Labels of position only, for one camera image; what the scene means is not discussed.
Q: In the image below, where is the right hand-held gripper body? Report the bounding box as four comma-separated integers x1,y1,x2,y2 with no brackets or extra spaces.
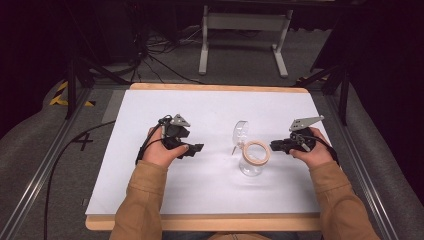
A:
287,115,325,153

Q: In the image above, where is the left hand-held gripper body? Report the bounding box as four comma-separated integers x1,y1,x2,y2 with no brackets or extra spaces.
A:
161,113,194,159

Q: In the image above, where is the clear glass jar hinged lid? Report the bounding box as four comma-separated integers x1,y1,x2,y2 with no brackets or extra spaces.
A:
231,120,272,178

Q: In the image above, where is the person's right hand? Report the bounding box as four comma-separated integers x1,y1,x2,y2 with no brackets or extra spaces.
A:
288,127,335,170

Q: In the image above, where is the person's left hand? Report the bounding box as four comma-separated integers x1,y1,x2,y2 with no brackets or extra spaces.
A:
142,125,190,168

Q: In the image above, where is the white table cover sheet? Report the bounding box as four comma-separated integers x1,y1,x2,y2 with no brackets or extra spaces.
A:
85,89,332,216

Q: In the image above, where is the black tripod stand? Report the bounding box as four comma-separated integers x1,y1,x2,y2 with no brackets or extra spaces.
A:
293,63,352,127
64,54,132,121

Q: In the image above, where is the yellow black hazard tape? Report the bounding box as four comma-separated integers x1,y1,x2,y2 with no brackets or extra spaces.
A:
49,80,97,108

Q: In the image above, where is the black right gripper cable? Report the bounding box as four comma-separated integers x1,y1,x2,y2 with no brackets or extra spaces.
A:
308,134,340,167

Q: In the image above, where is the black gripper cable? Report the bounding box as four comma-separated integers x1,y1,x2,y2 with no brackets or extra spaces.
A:
308,134,340,167
135,115,174,166

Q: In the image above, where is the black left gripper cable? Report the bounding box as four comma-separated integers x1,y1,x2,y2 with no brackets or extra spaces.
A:
135,115,174,166

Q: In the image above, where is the aluminium floor rail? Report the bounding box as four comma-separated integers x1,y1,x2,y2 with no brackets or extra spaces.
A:
323,93,400,240
0,87,94,240

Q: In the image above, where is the bundle of black floor cables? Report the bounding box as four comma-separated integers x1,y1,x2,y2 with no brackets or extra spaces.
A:
128,23,206,86

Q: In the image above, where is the long black floor cable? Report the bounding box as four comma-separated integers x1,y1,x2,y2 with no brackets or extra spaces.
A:
43,119,117,240

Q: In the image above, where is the white metal table frame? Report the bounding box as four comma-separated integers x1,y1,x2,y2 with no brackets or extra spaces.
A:
198,4,294,79

